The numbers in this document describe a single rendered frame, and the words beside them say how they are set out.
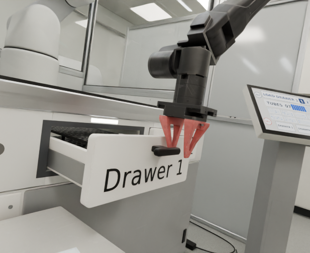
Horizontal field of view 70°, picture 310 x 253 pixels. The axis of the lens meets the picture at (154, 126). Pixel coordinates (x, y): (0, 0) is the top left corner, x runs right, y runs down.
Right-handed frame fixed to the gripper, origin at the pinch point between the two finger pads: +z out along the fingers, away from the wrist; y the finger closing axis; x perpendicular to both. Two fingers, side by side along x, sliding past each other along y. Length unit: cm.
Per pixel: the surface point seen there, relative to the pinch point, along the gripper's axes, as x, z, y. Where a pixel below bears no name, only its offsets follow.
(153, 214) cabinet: -23.7, 26.8, 19.3
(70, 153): 15.4, 2.9, 12.7
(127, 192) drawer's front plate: 8.8, 7.9, 3.7
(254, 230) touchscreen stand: -95, 47, 0
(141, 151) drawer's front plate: 6.8, 0.7, 3.7
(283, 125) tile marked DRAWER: -81, -11, -6
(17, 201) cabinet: 20.0, 13.2, 19.8
